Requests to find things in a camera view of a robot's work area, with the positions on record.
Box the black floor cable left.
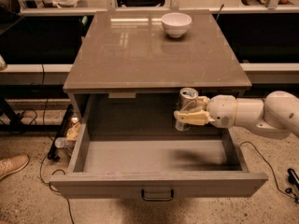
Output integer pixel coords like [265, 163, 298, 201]
[18, 63, 76, 224]

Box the black floor cable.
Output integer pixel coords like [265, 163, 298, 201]
[18, 63, 76, 224]
[239, 140, 299, 203]

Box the silver redbull can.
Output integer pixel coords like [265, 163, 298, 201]
[175, 88, 198, 132]

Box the crumpled yellow snack bag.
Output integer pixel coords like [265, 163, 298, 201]
[66, 122, 80, 141]

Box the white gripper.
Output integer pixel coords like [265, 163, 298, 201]
[174, 95, 236, 129]

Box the white ceramic bowl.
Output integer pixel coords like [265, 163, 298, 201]
[161, 12, 192, 38]

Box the black power plug device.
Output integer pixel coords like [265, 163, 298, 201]
[287, 168, 299, 190]

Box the open grey top drawer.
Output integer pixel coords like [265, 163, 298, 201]
[50, 93, 269, 200]

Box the black drawer handle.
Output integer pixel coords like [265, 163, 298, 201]
[140, 189, 175, 202]

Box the black floor cable right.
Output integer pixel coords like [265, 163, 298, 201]
[239, 140, 299, 203]

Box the grey drawer cabinet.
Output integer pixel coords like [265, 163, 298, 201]
[63, 9, 252, 123]

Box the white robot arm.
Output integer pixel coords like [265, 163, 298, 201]
[174, 91, 299, 139]

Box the tan shoe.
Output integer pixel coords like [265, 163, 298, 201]
[0, 154, 30, 180]

